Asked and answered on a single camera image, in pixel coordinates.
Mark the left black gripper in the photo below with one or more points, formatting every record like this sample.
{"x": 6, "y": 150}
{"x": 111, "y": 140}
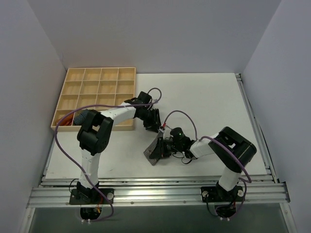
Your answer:
{"x": 152, "y": 119}

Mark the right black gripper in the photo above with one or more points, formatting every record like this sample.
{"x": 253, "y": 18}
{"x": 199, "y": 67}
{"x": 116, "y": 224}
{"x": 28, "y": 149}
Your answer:
{"x": 164, "y": 148}

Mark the striped grey underwear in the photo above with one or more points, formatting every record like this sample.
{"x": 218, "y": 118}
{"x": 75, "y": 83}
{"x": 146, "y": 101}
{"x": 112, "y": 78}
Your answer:
{"x": 147, "y": 153}

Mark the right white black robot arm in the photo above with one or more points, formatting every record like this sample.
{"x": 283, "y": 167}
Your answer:
{"x": 232, "y": 149}

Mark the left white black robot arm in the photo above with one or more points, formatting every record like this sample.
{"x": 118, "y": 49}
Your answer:
{"x": 95, "y": 132}

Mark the wooden compartment tray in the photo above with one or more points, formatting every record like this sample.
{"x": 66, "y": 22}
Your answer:
{"x": 95, "y": 85}

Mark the rolled dark striped cloth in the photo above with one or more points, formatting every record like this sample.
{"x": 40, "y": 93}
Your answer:
{"x": 80, "y": 117}

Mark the rolled orange cloth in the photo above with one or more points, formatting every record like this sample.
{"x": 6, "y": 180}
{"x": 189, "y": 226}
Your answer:
{"x": 67, "y": 121}

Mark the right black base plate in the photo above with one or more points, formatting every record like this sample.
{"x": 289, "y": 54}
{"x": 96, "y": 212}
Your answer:
{"x": 218, "y": 194}

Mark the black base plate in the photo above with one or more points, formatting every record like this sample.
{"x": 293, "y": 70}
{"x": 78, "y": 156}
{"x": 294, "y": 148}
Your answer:
{"x": 218, "y": 194}
{"x": 79, "y": 197}

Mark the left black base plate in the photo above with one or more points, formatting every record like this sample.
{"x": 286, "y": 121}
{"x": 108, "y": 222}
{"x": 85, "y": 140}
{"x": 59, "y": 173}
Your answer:
{"x": 79, "y": 197}

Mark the aluminium frame rail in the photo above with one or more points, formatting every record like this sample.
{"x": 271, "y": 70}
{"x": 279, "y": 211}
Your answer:
{"x": 166, "y": 198}

